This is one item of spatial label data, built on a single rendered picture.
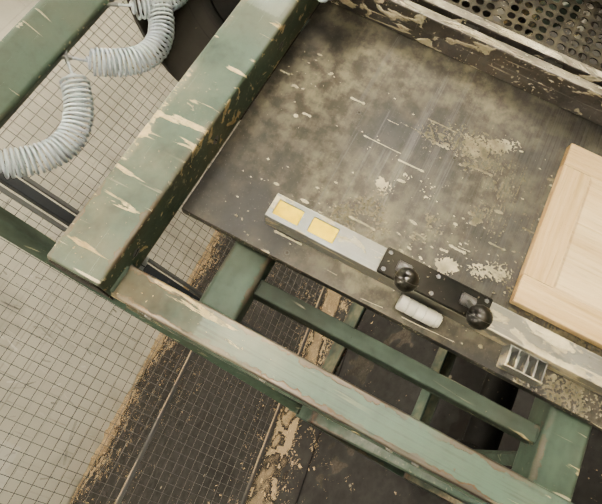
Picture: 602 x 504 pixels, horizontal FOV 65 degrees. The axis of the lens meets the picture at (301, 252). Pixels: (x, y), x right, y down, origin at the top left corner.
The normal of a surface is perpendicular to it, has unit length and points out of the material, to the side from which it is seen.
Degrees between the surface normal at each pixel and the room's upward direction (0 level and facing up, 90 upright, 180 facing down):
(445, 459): 54
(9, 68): 90
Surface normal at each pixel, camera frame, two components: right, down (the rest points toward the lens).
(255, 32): 0.07, -0.32
